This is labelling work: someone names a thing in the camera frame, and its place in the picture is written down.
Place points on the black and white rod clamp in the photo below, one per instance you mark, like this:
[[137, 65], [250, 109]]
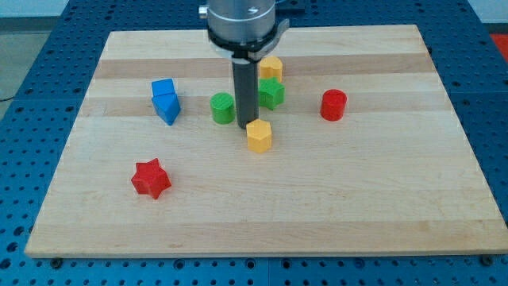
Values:
[[249, 52]]

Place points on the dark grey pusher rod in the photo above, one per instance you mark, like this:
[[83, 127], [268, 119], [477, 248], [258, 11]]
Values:
[[245, 78]]

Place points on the green cylinder block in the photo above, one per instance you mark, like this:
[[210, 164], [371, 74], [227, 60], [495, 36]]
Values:
[[222, 108]]

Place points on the green star block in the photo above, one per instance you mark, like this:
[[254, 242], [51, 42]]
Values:
[[271, 93]]

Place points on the red star block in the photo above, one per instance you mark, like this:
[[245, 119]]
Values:
[[150, 178]]

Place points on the yellow heart block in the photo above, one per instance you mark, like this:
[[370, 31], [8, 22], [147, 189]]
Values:
[[271, 67]]

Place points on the yellow hexagon block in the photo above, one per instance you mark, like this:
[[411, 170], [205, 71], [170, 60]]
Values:
[[259, 136]]

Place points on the blue triangle block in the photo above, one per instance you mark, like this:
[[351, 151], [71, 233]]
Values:
[[167, 107]]

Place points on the blue cube block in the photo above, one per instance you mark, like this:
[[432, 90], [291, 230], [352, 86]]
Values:
[[163, 87]]

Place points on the red cylinder block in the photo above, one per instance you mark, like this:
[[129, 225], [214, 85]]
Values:
[[333, 105]]

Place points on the wooden board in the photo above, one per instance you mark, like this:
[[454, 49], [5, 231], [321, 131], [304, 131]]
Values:
[[395, 176]]

